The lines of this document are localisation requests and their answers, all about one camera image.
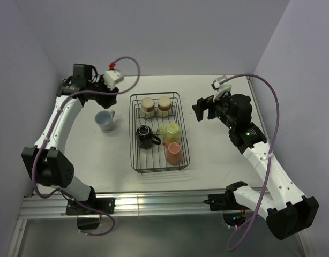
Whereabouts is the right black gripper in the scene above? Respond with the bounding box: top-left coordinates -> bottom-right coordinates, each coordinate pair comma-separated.
192,90 -> 236,129

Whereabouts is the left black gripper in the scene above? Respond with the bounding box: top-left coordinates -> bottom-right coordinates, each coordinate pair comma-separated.
87,75 -> 119,109

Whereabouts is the light blue mug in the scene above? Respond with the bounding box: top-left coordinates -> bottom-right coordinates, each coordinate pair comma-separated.
94,110 -> 115,133

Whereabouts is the steel cup beige sleeve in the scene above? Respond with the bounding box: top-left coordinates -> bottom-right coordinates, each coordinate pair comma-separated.
158,96 -> 172,117

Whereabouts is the steel cup brown base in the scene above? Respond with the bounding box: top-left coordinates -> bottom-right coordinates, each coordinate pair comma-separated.
140,97 -> 155,118

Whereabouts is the pale yellow mug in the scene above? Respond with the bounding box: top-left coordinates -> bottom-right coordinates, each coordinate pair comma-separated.
157,123 -> 181,143

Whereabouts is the black mug white inside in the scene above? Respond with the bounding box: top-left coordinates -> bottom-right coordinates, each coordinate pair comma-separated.
136,125 -> 162,149

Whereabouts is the orange mug white inside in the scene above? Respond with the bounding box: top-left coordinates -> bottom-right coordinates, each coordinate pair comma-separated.
163,141 -> 183,165

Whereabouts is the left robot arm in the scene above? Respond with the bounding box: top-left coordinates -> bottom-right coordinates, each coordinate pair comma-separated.
21,62 -> 123,214

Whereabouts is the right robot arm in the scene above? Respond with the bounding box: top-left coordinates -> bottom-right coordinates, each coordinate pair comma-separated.
192,93 -> 319,240

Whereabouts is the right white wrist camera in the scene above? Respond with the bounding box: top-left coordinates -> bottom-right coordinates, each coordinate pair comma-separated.
211,75 -> 232,102

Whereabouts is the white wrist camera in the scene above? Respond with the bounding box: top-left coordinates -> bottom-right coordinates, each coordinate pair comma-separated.
103,62 -> 124,90
211,75 -> 232,102

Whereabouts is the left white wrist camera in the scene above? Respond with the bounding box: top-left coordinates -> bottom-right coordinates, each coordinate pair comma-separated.
103,62 -> 124,90

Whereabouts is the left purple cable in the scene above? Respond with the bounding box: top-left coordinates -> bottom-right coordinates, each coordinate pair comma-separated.
32,56 -> 141,238

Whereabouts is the wire dish rack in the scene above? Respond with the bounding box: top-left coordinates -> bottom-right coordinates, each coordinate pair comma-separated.
129,92 -> 190,174

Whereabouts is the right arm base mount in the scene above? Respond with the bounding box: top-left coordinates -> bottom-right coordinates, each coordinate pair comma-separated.
203,190 -> 249,211

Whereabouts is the aluminium frame rail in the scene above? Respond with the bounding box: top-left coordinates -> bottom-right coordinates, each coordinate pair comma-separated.
18,188 -> 301,219

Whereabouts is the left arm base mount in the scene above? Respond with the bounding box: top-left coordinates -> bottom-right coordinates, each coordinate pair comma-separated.
65,198 -> 115,216

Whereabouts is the black box under rail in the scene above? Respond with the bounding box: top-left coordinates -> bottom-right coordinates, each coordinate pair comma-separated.
77,218 -> 100,231

